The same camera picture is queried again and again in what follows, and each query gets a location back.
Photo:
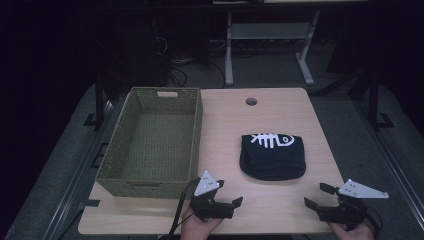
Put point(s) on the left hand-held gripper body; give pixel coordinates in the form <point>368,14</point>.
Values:
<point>206,185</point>

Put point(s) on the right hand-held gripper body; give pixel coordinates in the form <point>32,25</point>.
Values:
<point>353,191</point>

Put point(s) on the green woven basket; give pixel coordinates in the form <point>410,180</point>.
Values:
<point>156,146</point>

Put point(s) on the white metal desk frame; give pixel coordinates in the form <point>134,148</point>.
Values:
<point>270,31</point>

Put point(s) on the grey metal rail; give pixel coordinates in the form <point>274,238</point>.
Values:
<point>80,166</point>
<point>393,156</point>

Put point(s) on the person's right hand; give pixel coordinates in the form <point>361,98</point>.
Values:
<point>353,233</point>

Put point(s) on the black cloth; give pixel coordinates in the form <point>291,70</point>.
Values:
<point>271,158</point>

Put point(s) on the black metal stand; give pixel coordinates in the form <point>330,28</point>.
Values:
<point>99,100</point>
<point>374,100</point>

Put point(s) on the person's left hand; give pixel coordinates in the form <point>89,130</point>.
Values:
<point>196,228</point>

